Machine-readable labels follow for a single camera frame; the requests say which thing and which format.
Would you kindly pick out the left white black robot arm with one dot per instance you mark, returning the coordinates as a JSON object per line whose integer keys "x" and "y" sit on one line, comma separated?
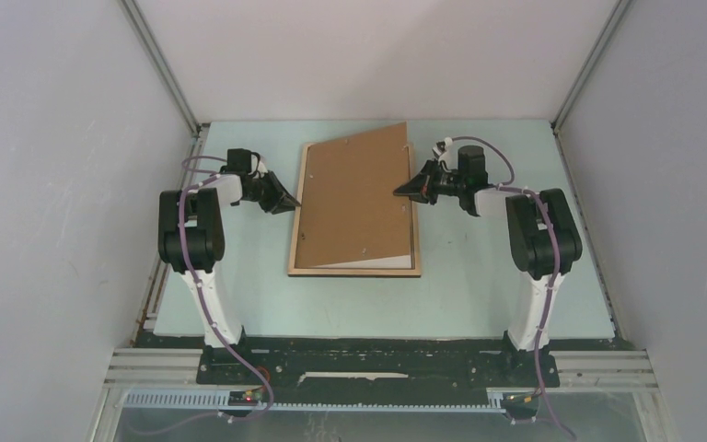
{"x": 191, "y": 236}

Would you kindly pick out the right corner aluminium post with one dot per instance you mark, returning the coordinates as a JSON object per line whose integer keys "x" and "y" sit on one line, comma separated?
{"x": 609, "y": 30}

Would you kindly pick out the left corner aluminium post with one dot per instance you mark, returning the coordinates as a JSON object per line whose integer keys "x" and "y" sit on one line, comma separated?
{"x": 143, "y": 32}

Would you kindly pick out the photo print sheet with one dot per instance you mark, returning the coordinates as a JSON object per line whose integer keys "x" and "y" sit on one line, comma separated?
{"x": 393, "y": 262}

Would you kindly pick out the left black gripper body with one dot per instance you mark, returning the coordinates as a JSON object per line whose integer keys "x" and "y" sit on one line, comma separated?
{"x": 257, "y": 185}

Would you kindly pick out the wooden picture frame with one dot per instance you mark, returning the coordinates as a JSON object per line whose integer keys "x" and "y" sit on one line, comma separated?
{"x": 417, "y": 256}

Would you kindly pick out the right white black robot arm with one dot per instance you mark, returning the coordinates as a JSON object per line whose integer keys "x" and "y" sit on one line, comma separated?
{"x": 543, "y": 237}

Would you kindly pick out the corner aluminium post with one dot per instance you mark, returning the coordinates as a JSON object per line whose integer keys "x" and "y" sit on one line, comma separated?
{"x": 609, "y": 30}
{"x": 143, "y": 32}

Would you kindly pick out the aluminium frame rails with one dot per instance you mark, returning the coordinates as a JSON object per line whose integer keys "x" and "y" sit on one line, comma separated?
{"x": 579, "y": 371}

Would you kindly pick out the brown cardboard backing board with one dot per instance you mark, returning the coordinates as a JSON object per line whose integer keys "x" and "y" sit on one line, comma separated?
{"x": 353, "y": 201}

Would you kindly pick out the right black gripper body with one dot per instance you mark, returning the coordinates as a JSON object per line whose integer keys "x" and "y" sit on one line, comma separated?
{"x": 449, "y": 183}

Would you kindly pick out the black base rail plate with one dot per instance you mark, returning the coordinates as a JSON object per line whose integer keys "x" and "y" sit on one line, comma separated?
{"x": 377, "y": 371}

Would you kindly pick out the white cable duct strip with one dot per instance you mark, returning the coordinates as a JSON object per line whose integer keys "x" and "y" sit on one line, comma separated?
{"x": 223, "y": 400}

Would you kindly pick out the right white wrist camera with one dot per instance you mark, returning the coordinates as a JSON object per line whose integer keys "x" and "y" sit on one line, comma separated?
{"x": 442, "y": 150}

